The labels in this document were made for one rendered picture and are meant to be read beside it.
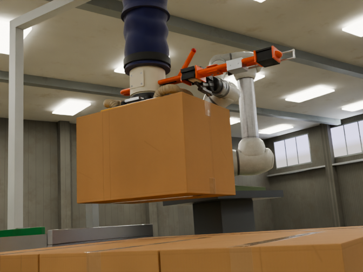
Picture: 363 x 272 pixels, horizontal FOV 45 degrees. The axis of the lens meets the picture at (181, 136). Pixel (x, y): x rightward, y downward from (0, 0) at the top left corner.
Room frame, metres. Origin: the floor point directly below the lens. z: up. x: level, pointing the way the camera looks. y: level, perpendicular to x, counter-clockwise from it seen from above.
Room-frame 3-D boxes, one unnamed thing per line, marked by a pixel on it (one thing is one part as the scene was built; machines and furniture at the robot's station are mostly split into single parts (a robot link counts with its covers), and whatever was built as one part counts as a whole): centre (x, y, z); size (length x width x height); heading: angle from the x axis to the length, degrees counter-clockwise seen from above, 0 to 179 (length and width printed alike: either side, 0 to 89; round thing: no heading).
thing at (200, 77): (1.86, -0.07, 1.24); 0.10 x 0.08 x 0.06; 148
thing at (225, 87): (2.05, -0.20, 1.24); 0.09 x 0.06 x 0.09; 59
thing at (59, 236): (2.15, 0.39, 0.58); 0.70 x 0.03 x 0.06; 148
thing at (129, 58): (1.99, 0.14, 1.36); 0.23 x 0.23 x 0.04
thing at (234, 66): (1.74, -0.25, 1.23); 0.07 x 0.07 x 0.04; 58
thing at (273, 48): (1.67, -0.36, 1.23); 0.08 x 0.07 x 0.05; 58
